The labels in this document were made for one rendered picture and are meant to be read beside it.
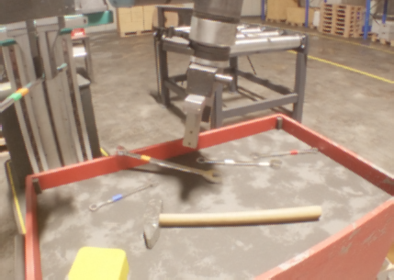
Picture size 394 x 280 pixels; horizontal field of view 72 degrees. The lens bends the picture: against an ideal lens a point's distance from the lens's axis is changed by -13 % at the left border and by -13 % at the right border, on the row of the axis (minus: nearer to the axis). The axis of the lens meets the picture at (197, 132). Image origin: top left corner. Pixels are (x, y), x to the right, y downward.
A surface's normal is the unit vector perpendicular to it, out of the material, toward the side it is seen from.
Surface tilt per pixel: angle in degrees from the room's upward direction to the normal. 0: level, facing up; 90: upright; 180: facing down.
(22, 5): 90
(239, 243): 0
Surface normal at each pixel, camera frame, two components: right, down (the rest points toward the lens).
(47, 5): 0.04, 0.43
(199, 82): -0.22, 0.39
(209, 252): -0.04, -0.90
